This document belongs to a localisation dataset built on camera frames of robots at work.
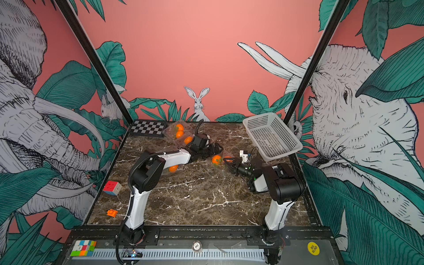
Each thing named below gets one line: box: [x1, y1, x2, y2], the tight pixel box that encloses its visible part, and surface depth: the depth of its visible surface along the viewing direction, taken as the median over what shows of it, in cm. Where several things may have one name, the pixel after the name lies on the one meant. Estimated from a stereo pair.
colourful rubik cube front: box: [70, 239, 98, 257], surface depth 68 cm
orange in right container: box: [212, 154, 222, 165], surface depth 95 cm
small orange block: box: [106, 208, 119, 218], surface depth 80 cm
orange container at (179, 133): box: [176, 130, 184, 139], surface depth 110 cm
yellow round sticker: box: [306, 241, 321, 257], surface depth 73 cm
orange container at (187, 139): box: [183, 136, 193, 145], surface depth 106 cm
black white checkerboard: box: [129, 119, 168, 138], surface depth 114 cm
